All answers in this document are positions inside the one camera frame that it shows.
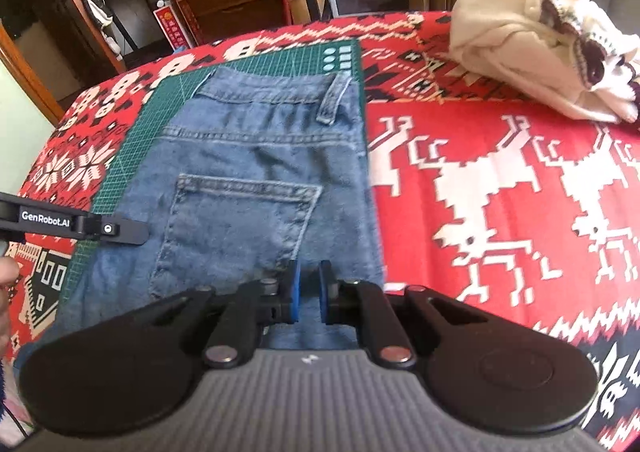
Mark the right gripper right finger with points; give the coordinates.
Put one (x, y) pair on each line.
(363, 306)

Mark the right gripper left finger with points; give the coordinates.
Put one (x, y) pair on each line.
(256, 305)

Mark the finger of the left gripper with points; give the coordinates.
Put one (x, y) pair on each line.
(114, 229)

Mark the blue denim shorts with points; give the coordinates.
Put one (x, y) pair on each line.
(235, 202)

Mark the person's left hand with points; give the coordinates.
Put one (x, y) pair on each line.
(9, 274)

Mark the green cutting mat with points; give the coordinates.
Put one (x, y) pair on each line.
(165, 117)

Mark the red patterned tablecloth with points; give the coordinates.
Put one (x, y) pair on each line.
(483, 194)

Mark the red sign board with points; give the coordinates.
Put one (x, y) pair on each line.
(172, 26)

